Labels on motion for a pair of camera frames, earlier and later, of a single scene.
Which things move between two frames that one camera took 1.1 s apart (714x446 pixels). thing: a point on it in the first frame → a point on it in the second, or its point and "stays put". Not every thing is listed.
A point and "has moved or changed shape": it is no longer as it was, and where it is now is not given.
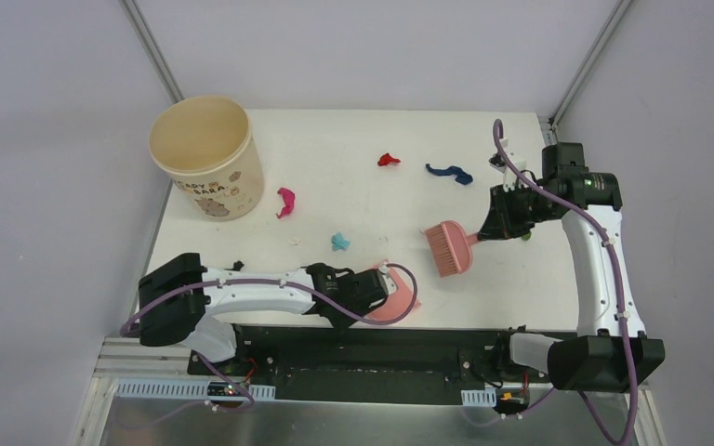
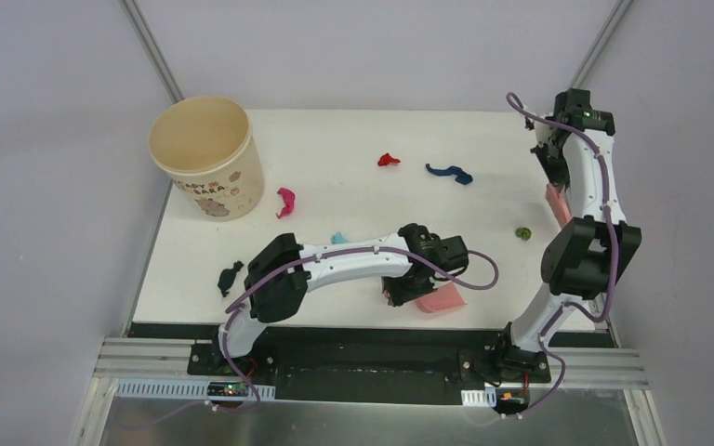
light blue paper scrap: [338, 242] stays put
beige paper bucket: [205, 144] stays put
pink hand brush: [450, 243] has moved or changed shape
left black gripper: [379, 290] → [407, 290]
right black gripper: [500, 223] → [555, 177]
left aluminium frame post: [152, 51] stays put
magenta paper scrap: [288, 197] stays put
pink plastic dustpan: [399, 302] → [443, 297]
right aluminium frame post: [549, 124] stays put
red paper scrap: [385, 159] stays put
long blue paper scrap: [461, 177] stays put
